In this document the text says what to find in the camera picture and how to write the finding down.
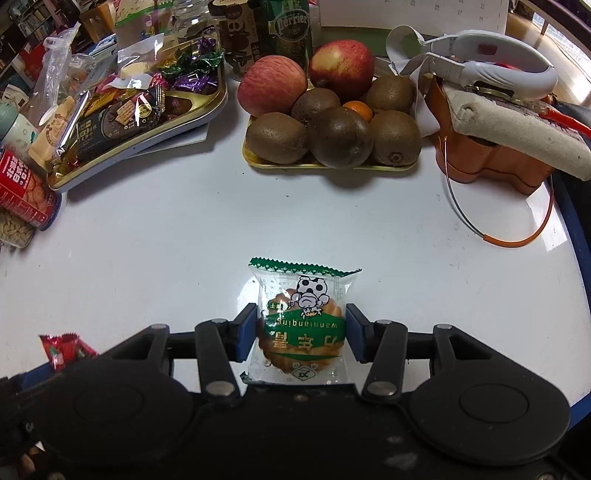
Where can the clear green-edged cookie packet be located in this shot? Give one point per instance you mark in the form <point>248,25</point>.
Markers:
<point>300,323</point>

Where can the pale green cup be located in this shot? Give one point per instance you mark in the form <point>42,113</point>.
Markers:
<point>16,124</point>

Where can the clear plastic bag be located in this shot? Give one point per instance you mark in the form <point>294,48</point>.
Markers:
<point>55,64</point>

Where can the gold tray of snacks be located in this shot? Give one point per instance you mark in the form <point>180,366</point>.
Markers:
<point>184,124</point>

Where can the red snack packet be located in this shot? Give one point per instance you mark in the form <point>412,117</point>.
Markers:
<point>67,353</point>

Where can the pile of wrapped candies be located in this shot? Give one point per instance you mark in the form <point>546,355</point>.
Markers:
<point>194,69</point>

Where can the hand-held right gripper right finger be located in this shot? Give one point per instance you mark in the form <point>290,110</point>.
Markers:
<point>355,333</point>

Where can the person's left hand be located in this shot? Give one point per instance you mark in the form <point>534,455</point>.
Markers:
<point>30,461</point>

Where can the beige biscuit packet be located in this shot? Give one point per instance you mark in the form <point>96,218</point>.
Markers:
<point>51,134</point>

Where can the pale red apple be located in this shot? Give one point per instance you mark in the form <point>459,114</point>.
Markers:
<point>272,85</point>

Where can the black cracker packet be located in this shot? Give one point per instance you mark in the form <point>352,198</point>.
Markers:
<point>117,124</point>

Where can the green drink can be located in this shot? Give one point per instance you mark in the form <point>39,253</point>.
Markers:
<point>285,32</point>

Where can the clear glass jar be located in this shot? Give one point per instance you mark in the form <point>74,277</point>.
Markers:
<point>194,21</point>

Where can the brown printed cup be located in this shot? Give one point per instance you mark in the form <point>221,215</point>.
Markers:
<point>238,37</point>

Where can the dark red apple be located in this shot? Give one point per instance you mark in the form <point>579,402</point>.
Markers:
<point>341,69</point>

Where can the glass jar of peanuts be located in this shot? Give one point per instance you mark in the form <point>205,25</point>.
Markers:
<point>16,233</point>

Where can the white paper sheet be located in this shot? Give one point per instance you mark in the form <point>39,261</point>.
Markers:
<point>184,138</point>

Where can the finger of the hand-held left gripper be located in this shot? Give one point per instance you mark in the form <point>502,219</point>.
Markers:
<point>41,374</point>

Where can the blue table edge guard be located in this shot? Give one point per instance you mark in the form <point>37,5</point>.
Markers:
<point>572,408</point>

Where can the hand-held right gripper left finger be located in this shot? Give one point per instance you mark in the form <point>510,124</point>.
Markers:
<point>247,332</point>

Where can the red tin can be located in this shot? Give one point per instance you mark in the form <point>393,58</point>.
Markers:
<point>25,194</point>

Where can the white plastic device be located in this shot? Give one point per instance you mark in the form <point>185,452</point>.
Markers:
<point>508,60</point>

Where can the yellow fruit tray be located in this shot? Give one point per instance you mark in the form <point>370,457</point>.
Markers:
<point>295,167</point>

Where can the bookshelf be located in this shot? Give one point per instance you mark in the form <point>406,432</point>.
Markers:
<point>32,23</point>

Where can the red tool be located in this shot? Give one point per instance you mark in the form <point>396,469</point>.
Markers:
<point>565,121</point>

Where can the beige cloth roll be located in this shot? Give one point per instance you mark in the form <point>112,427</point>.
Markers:
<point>521,129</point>

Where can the small orange tangerine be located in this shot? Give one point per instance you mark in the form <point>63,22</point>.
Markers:
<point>359,110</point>

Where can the brown kiwi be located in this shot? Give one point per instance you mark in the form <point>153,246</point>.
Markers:
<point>390,94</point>
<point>340,137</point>
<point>277,138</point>
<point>316,104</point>
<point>396,138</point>

